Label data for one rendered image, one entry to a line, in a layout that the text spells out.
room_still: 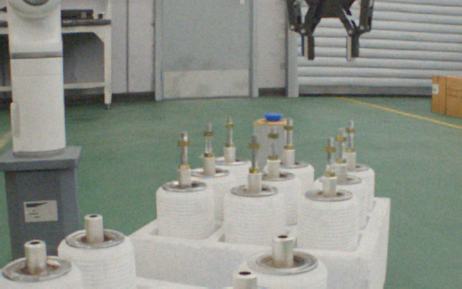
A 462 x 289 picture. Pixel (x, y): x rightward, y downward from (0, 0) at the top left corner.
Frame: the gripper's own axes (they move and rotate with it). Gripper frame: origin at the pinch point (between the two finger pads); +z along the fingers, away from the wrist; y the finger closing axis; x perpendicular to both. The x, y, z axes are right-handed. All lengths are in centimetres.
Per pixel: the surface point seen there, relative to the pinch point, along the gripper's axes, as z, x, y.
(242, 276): 18.9, -43.5, 11.4
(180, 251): 30.4, -12.9, -18.8
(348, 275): 31.9, -6.3, 6.4
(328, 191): 21.0, -1.0, 0.4
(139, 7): -43, 368, -360
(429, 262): 47, 48, 5
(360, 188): 22.5, 9.9, 1.4
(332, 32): -19, 494, -217
